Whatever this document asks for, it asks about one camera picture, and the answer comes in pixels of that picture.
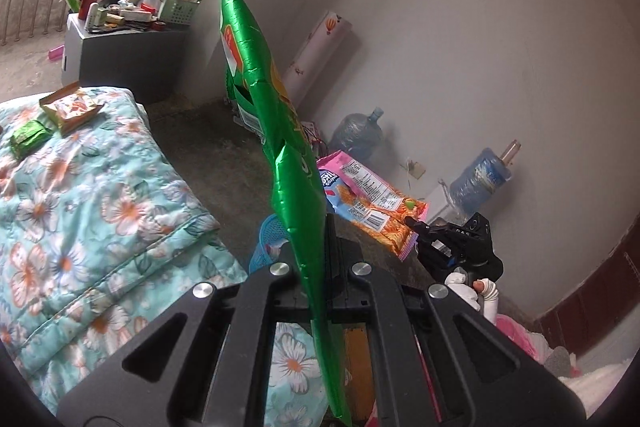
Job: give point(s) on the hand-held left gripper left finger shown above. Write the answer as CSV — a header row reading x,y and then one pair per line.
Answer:
x,y
285,292

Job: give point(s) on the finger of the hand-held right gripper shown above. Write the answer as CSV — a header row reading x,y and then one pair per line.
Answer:
x,y
432,252
417,224

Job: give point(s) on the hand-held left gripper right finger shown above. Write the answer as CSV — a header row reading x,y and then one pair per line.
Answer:
x,y
331,267

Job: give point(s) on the blue plastic mesh basket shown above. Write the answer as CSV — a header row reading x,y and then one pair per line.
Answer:
x,y
267,247

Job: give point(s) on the pink orange snack bag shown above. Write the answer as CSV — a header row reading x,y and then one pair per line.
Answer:
x,y
370,197

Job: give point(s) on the green red snack bag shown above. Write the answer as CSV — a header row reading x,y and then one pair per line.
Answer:
x,y
290,187

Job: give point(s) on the person's right hand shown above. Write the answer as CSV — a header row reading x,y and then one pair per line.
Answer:
x,y
481,287

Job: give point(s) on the water jug on dispenser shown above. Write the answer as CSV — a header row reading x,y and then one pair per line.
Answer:
x,y
480,179

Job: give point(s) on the large clear water jug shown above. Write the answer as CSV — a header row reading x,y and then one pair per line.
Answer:
x,y
357,134

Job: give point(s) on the brown wooden board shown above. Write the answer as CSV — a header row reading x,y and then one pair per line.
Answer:
x,y
360,372

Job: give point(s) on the pink cloth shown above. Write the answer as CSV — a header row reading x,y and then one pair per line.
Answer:
x,y
530,347

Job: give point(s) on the white rolled mat balloon print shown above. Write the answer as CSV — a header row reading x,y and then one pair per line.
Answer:
x,y
315,57

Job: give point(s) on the floral teal blanket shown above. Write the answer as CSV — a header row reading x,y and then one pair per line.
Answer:
x,y
100,217

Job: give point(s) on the grey cabinet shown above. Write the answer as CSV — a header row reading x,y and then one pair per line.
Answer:
x,y
130,57

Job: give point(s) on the orange open snack box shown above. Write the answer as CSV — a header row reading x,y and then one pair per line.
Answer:
x,y
72,107

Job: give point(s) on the small green packet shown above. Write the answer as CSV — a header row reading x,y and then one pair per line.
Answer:
x,y
31,139

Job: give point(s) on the green plastic basket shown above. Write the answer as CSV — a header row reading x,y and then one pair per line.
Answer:
x,y
179,12

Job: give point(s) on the pink plastic item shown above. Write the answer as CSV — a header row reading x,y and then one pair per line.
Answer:
x,y
56,55

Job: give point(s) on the wall socket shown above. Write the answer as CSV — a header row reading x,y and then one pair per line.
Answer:
x,y
414,169

